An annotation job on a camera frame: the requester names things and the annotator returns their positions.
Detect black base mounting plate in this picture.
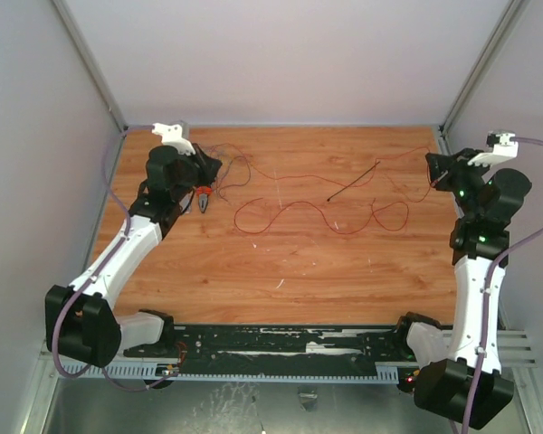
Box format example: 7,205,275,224
122,324,417,373

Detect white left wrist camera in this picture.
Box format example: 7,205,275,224
151,122,195,156

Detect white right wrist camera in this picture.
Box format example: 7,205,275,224
467,130,519,167

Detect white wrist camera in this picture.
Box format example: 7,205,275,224
151,122,195,156
467,130,519,167

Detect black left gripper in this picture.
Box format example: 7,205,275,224
172,143,223,201

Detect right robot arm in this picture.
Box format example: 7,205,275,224
392,148,532,432

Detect coloured wire bundle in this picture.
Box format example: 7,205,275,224
206,143,255,203

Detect black zip tie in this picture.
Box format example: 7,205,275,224
326,160,381,203

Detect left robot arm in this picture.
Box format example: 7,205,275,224
45,144,223,368

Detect orange handled pliers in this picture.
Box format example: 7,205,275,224
195,185,213,213

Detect grey slotted cable duct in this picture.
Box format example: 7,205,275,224
82,359,399,385

